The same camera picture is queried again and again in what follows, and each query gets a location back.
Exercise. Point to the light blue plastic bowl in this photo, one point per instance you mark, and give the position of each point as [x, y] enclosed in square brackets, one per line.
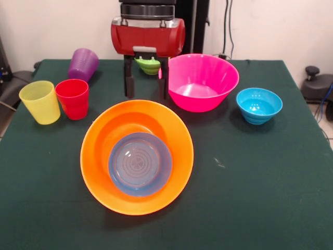
[258, 115]

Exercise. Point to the black floor stand base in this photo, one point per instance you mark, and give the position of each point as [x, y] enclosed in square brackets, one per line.
[317, 87]
[15, 86]

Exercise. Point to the purple plastic cup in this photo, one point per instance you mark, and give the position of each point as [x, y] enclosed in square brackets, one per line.
[83, 65]

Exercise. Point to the dark green tablecloth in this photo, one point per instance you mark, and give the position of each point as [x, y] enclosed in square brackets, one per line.
[234, 195]

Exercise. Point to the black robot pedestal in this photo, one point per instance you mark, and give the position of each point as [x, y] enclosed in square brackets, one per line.
[195, 26]

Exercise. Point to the black equipment box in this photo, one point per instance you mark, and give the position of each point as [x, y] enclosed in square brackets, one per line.
[4, 65]

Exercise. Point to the small green plastic bowl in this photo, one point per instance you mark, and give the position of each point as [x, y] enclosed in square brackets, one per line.
[148, 67]

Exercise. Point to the yellow plastic cup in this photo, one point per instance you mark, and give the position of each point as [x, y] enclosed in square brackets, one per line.
[41, 106]

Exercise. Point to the red plastic cup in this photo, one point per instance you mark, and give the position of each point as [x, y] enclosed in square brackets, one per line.
[74, 101]

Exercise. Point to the black wall plug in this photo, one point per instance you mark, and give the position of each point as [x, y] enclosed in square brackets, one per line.
[222, 55]

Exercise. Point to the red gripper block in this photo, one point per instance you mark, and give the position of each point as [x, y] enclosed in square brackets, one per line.
[148, 37]

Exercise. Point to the orange plastic bowl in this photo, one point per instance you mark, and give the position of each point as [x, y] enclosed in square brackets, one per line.
[96, 156]

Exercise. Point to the pink plastic bowl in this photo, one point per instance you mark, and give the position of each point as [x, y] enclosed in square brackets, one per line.
[203, 75]

